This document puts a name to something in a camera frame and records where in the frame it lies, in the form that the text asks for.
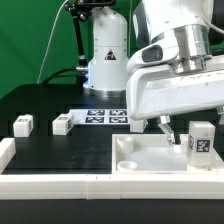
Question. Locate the AprilTag marker sheet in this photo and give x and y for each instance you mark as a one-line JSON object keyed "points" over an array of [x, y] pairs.
{"points": [[100, 116]]}

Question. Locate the white square tabletop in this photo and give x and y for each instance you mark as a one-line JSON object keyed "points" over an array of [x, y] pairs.
{"points": [[152, 154]]}

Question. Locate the white U-shaped obstacle fence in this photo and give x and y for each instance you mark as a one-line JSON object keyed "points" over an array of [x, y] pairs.
{"points": [[105, 186]]}

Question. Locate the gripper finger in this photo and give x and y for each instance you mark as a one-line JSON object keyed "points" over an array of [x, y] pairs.
{"points": [[220, 112], [163, 124]]}

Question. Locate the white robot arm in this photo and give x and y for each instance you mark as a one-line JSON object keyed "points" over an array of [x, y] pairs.
{"points": [[182, 23]]}

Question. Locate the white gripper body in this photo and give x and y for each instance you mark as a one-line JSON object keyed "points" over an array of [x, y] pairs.
{"points": [[155, 91]]}

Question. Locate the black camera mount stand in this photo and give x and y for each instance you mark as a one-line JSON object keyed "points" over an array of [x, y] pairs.
{"points": [[80, 11]]}

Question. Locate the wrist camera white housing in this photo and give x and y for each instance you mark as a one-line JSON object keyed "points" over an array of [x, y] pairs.
{"points": [[152, 55]]}

